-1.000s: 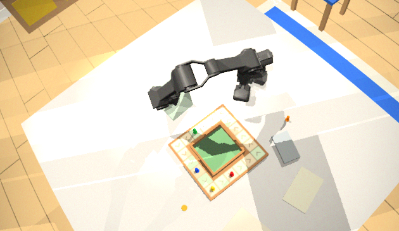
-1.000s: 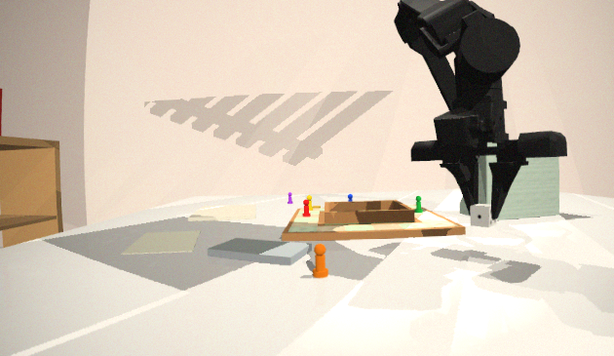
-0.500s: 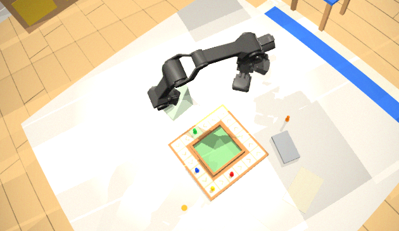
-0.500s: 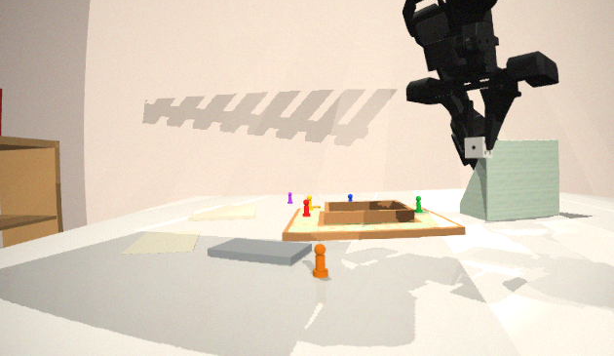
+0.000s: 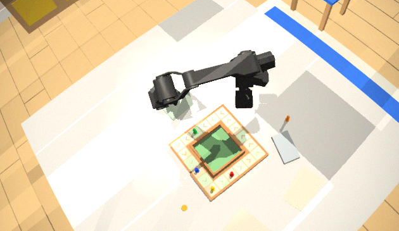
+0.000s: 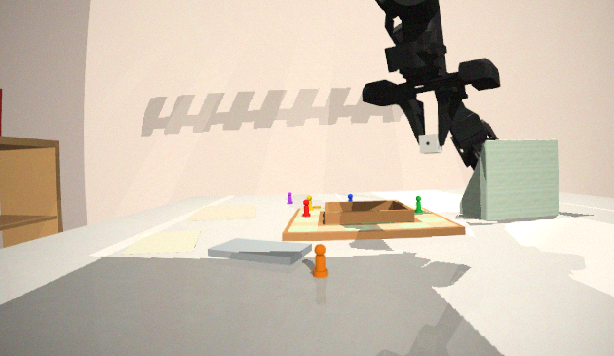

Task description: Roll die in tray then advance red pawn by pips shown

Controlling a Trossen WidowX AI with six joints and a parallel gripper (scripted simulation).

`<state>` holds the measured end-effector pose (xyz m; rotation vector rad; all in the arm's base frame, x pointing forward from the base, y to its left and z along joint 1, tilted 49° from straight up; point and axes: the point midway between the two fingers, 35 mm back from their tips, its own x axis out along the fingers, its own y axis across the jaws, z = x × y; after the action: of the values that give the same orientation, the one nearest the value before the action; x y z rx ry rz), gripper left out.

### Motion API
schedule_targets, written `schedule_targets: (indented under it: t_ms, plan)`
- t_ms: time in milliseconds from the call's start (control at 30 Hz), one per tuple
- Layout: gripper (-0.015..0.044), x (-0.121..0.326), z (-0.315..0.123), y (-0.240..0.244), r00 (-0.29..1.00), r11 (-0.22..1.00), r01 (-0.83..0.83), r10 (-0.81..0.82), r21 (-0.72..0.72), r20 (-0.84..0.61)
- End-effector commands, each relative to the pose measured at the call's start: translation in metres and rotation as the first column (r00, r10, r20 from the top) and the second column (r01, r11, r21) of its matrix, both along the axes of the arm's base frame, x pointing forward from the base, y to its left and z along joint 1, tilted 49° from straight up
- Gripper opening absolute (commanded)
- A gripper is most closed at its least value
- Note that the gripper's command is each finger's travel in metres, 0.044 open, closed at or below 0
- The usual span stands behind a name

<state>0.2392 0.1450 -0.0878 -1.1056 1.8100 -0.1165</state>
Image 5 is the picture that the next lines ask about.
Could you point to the orange board border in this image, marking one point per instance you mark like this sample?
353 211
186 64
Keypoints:
229 166

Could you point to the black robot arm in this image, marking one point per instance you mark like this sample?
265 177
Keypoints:
245 65

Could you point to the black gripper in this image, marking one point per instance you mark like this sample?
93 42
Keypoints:
243 98

